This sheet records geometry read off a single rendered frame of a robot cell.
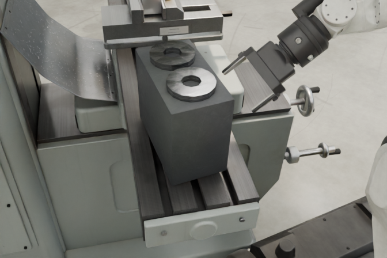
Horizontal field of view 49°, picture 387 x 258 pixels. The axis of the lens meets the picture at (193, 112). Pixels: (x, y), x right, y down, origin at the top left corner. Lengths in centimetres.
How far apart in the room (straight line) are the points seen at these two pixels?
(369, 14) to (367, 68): 211
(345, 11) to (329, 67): 213
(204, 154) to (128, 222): 82
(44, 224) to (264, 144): 75
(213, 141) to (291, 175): 141
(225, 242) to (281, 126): 52
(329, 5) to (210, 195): 43
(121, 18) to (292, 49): 55
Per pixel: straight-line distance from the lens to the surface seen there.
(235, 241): 166
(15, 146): 121
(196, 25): 124
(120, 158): 132
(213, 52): 142
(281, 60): 90
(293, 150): 150
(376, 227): 104
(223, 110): 75
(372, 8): 98
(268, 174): 155
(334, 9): 88
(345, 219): 131
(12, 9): 118
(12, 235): 147
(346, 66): 305
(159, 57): 82
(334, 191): 218
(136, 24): 121
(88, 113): 120
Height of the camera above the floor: 159
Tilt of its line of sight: 41 degrees down
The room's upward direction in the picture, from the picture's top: 2 degrees clockwise
